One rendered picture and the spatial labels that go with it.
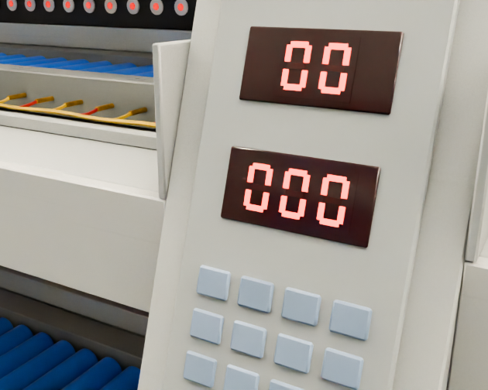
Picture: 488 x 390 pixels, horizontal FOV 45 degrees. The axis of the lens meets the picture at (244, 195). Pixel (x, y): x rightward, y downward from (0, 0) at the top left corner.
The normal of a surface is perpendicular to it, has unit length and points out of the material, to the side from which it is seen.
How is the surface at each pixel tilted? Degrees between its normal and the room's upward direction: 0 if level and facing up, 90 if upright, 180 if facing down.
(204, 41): 90
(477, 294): 108
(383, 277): 90
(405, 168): 90
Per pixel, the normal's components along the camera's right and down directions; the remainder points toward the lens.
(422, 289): -0.46, -0.03
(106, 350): -0.49, 0.28
